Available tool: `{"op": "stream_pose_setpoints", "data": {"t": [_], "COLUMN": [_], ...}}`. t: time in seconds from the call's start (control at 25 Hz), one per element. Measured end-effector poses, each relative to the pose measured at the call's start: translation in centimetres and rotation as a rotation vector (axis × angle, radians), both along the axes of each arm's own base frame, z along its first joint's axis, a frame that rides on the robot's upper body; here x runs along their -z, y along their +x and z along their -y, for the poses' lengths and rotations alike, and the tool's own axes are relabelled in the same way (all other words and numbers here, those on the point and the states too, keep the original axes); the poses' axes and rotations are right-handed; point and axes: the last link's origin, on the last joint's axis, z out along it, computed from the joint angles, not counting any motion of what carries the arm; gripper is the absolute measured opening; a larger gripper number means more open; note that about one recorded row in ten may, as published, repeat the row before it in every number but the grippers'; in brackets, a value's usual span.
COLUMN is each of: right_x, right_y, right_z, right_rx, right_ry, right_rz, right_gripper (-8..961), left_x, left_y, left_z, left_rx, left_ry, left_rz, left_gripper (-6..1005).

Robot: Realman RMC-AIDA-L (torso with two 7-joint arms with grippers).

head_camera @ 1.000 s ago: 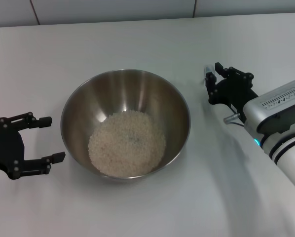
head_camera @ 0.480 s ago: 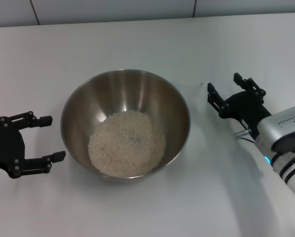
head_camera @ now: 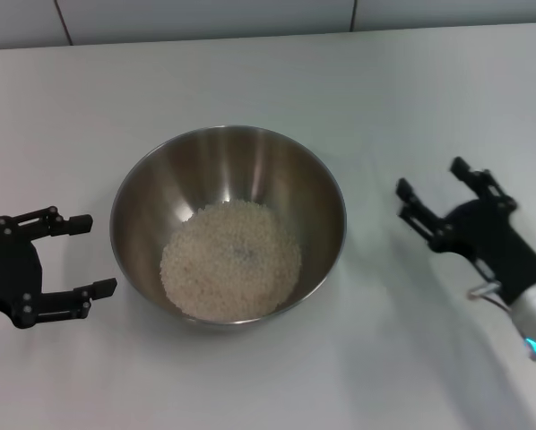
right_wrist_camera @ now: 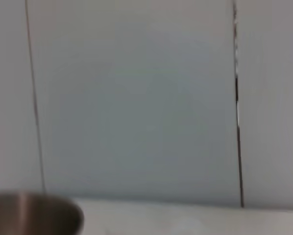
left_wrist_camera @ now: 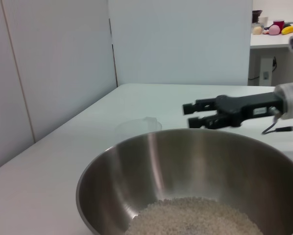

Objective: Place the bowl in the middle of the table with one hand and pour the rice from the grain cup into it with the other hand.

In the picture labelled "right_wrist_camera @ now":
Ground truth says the stainless steel mixing bowl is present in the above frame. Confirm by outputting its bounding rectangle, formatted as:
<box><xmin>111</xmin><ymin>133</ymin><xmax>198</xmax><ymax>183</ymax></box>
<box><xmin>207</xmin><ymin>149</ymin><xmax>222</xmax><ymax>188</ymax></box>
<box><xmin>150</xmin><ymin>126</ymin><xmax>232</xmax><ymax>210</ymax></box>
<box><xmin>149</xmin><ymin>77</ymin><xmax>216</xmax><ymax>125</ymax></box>
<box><xmin>0</xmin><ymin>192</ymin><xmax>85</xmax><ymax>235</ymax></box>

